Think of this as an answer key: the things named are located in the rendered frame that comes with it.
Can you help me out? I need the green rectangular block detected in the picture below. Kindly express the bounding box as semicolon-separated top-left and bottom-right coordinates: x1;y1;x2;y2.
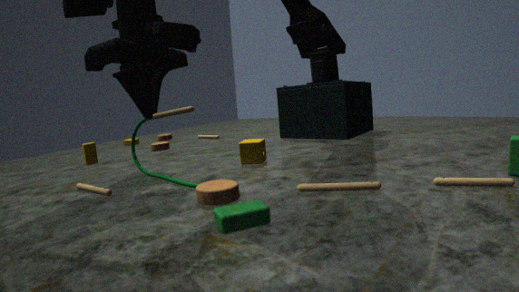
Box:
213;200;270;234
508;135;519;177

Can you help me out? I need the round wooden button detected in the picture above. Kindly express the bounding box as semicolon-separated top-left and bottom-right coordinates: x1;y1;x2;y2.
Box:
196;180;240;206

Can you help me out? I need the green string with wooden stick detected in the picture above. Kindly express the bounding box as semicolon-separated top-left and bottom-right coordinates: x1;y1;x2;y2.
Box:
131;106;199;189

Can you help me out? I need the small brown wooden disc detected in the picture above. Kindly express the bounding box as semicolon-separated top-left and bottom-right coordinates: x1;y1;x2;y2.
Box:
151;141;170;151
158;133;172;141

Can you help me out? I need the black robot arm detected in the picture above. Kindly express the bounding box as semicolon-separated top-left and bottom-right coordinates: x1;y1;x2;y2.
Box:
63;0;346;84

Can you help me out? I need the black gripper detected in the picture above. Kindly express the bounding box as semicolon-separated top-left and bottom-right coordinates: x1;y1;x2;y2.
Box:
84;5;188;120

